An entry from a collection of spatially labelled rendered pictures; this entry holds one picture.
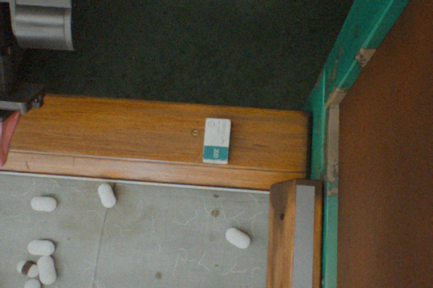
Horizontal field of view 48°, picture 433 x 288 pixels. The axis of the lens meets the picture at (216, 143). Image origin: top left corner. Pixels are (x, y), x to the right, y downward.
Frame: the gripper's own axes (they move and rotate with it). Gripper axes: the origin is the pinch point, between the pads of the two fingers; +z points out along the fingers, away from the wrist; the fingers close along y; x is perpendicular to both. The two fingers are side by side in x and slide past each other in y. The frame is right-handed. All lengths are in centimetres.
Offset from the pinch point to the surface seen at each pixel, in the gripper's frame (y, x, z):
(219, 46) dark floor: 23, 103, 9
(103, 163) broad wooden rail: 10.4, 8.7, 4.0
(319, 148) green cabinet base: 39.5, 5.2, -3.3
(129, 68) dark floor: -4, 97, 18
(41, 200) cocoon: 2.6, 4.9, 8.7
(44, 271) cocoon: 4.9, -1.4, 15.7
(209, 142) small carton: 25.2, 8.7, -0.8
